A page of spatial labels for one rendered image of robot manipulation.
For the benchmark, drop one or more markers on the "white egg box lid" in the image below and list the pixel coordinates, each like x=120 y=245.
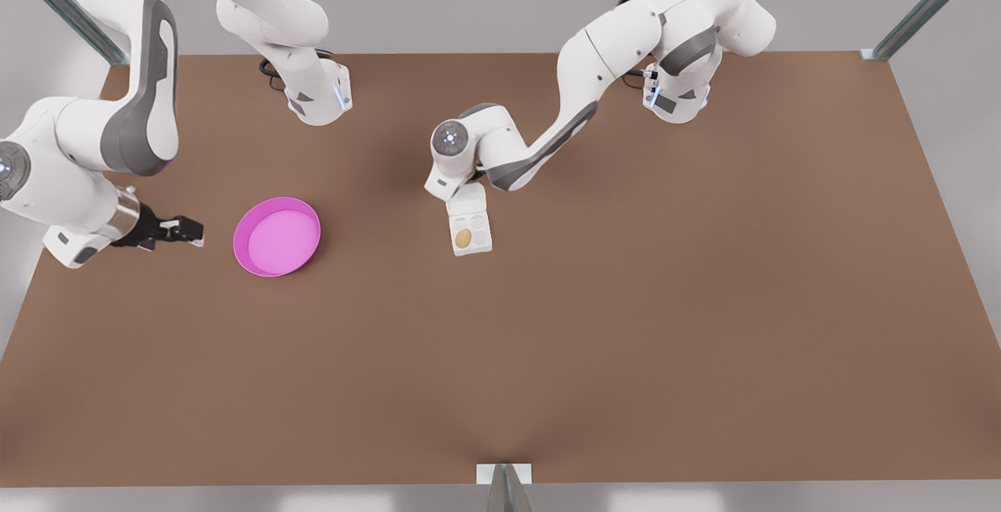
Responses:
x=468 y=201

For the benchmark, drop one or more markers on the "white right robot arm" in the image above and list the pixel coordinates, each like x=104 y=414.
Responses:
x=141 y=105

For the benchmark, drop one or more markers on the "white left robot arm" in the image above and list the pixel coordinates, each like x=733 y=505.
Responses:
x=594 y=59

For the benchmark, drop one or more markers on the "white egg box base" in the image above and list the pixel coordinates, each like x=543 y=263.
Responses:
x=478 y=237

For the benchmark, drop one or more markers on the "brown egg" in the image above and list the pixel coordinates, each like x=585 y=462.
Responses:
x=463 y=238

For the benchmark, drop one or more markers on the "pink round bowl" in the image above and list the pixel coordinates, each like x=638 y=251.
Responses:
x=278 y=238

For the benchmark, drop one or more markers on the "silver frame post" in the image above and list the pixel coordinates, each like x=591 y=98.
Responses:
x=931 y=0
x=507 y=488
x=62 y=4

